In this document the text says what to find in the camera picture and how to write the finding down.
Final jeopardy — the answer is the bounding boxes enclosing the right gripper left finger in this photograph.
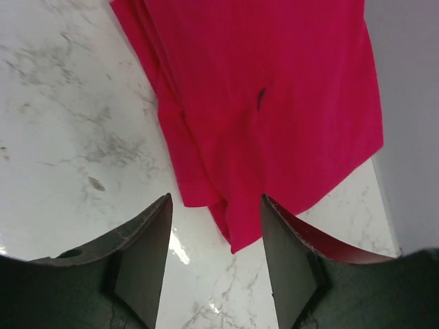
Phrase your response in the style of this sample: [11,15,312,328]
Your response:
[1,195,172,328]

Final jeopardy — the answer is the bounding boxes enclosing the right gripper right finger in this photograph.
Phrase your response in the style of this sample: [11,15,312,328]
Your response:
[261,196,438,328]

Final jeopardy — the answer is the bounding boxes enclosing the red t-shirt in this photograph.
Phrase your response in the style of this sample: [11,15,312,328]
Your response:
[110,1,383,252]

